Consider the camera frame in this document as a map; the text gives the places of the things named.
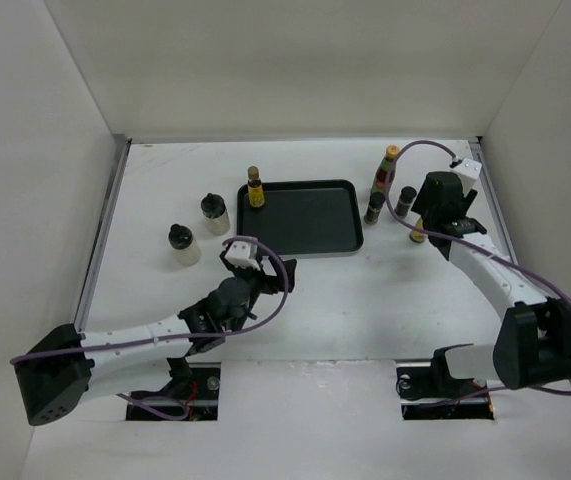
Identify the clear shaker black cap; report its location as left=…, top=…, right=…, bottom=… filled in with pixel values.
left=200, top=193, right=231, bottom=236
left=168, top=224, right=201, bottom=266

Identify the red sauce bottle green label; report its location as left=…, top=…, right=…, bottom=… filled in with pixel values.
left=370, top=145, right=400, bottom=194

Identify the yellow label sauce bottle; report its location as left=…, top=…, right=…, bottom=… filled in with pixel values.
left=247, top=166, right=265, bottom=209

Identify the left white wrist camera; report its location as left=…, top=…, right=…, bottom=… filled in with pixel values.
left=223, top=240, right=260, bottom=270

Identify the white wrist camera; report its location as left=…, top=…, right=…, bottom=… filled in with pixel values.
left=223, top=240, right=260, bottom=270
left=449, top=158, right=483, bottom=195

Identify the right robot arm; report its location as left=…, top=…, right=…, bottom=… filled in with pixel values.
left=412, top=172, right=571, bottom=396

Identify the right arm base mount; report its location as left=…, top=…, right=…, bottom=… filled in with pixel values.
left=396, top=360, right=494, bottom=421

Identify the dark spice jar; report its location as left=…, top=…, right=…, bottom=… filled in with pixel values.
left=394, top=186, right=417, bottom=219
left=363, top=192, right=385, bottom=225

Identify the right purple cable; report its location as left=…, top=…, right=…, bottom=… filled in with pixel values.
left=383, top=140, right=571, bottom=397

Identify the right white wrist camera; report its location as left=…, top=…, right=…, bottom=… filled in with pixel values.
left=449, top=158, right=483, bottom=195

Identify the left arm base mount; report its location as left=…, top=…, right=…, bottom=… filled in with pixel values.
left=125, top=359, right=222, bottom=422

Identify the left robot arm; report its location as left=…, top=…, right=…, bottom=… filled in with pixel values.
left=11, top=259, right=297, bottom=427

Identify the black plastic tray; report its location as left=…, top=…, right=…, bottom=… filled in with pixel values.
left=236, top=179, right=364, bottom=256

